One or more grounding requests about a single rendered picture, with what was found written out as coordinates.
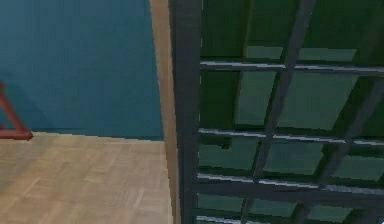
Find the dark grey paned window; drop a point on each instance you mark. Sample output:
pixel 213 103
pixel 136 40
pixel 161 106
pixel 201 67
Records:
pixel 185 100

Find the red frame stand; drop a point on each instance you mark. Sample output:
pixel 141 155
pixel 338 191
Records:
pixel 13 130

